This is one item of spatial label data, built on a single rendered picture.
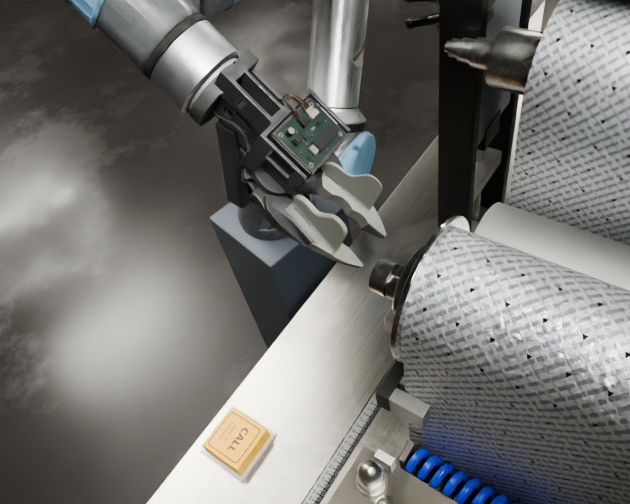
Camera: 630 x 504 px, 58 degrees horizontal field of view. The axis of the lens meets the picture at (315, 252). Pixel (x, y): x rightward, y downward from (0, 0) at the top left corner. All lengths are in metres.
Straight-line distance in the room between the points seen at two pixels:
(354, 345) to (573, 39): 0.55
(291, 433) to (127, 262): 1.72
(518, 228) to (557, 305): 0.17
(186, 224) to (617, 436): 2.19
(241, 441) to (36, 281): 1.90
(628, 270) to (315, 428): 0.48
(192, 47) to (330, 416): 0.57
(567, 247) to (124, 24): 0.46
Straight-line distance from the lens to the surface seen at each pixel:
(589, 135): 0.59
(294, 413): 0.88
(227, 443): 0.87
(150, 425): 2.03
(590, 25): 0.59
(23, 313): 2.57
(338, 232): 0.50
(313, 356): 0.92
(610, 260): 0.61
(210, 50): 0.51
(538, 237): 0.61
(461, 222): 0.54
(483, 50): 0.66
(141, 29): 0.52
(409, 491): 0.69
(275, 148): 0.47
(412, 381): 0.57
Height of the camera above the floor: 1.69
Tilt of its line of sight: 49 degrees down
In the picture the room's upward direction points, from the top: 14 degrees counter-clockwise
